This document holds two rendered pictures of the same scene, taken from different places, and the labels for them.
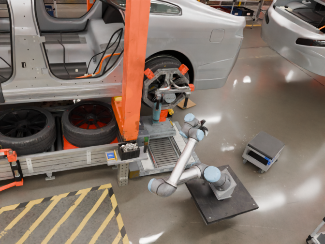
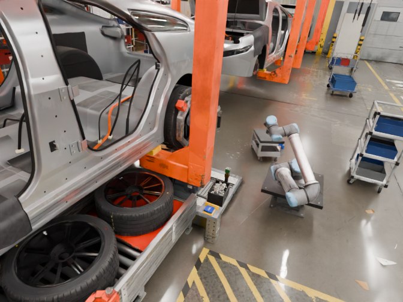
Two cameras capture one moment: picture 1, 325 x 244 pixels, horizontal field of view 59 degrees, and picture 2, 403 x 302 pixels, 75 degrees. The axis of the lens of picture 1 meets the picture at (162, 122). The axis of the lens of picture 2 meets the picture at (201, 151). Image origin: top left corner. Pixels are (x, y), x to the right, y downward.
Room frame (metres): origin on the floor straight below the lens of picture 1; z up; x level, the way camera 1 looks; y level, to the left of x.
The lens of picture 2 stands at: (0.92, 1.64, 1.93)
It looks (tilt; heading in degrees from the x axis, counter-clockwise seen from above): 29 degrees down; 318
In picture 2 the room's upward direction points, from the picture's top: 4 degrees clockwise
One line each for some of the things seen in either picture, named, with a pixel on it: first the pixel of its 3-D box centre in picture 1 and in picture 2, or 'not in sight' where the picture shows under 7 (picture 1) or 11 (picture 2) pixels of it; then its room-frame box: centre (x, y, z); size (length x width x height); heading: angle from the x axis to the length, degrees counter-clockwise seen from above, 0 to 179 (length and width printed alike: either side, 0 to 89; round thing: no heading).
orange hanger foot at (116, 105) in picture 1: (122, 105); (167, 154); (2.66, 0.48, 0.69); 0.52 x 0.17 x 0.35; 24
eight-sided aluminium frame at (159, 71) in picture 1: (165, 89); (192, 120); (2.89, 0.02, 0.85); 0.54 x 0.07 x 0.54; 114
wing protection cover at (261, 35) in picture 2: not in sight; (258, 40); (4.32, -2.66, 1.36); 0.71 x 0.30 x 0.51; 114
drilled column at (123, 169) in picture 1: (123, 170); (213, 222); (2.12, 0.35, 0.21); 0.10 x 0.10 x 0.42; 24
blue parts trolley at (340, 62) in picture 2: not in sight; (345, 56); (5.32, -9.23, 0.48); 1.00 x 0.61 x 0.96; 32
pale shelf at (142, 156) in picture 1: (126, 155); (217, 201); (2.13, 0.32, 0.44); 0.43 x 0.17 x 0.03; 114
